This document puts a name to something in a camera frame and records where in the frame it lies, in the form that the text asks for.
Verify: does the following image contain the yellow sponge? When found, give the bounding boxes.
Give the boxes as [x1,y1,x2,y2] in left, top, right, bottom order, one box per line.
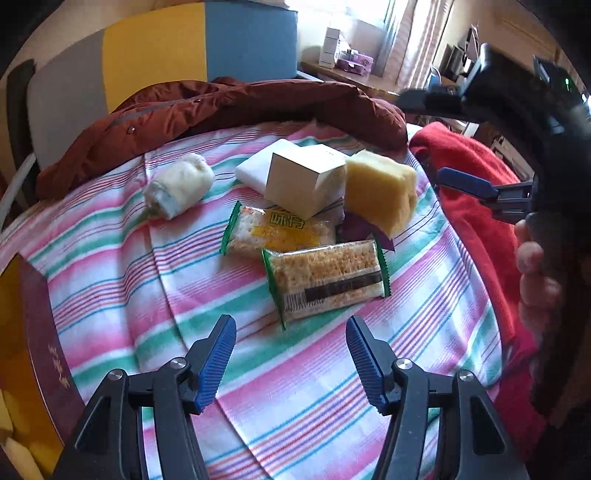
[344,150,418,238]

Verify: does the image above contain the purple snack packet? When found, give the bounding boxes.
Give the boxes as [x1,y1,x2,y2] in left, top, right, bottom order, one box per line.
[337,212,394,251]

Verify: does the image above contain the white cardboard box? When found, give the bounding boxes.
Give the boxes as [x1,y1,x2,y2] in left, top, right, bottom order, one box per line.
[264,144,349,220]

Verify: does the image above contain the cracker pack barcode side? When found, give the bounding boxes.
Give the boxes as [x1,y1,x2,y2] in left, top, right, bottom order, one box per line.
[262,239,391,327]

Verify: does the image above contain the cracker pack yellow label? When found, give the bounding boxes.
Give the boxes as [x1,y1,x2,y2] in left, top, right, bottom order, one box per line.
[221,201,337,258]

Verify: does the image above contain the white cloth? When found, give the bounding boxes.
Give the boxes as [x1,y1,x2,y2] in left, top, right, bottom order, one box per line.
[143,153,214,220]

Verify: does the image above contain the right hand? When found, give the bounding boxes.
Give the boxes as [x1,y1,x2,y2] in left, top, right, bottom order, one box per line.
[515,220,562,343]

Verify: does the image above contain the red cloth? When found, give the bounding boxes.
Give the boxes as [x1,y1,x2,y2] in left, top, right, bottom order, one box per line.
[410,122,546,460]

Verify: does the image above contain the maroon storage box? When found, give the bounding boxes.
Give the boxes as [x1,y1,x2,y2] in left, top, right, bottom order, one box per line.
[1,254,84,478]

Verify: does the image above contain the striped curtain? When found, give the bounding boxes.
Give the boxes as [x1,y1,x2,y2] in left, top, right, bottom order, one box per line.
[373,0,454,91]

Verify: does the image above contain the striped tablecloth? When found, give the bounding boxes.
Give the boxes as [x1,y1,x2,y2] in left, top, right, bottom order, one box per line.
[1,122,503,479]

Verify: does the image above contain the wooden desk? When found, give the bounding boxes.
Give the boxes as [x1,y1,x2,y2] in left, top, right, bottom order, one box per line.
[299,60,459,104]

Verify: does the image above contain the purple box on desk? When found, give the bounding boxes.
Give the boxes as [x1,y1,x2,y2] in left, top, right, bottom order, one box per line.
[335,49,374,76]

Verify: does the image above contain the white boxes on desk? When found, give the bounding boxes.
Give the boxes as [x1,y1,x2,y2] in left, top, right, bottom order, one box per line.
[318,28,349,68]

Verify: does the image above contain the dark red down jacket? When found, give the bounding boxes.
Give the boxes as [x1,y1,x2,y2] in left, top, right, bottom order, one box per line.
[36,77,408,200]

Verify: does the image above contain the grey yellow blue chair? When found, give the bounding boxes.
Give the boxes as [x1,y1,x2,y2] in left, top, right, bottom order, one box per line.
[24,1,297,169]

